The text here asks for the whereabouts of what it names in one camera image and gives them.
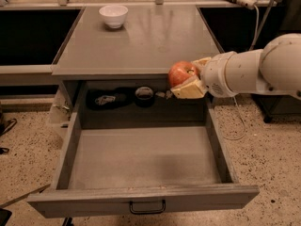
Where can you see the red apple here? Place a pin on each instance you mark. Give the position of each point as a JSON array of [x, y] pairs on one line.
[[180, 72]]

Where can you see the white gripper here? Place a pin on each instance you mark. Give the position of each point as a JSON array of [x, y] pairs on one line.
[[215, 73]]

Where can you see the white ceramic bowl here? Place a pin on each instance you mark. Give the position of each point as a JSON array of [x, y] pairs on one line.
[[114, 16]]

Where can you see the grey cabinet desk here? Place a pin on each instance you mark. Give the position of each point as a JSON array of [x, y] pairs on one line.
[[152, 39]]

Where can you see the small pale scraps row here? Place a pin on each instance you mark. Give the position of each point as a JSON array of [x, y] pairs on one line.
[[164, 94]]

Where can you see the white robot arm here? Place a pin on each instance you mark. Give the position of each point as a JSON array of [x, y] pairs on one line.
[[272, 70]]

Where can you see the black drawer handle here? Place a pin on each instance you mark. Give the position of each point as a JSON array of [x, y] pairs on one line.
[[147, 208]]

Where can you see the black tape roll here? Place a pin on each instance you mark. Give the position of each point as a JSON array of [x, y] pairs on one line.
[[144, 96]]

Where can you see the black cloth with grey item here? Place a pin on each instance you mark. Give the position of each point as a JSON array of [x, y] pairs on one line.
[[103, 99]]

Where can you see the open grey top drawer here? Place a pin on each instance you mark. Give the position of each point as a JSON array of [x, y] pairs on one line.
[[172, 151]]

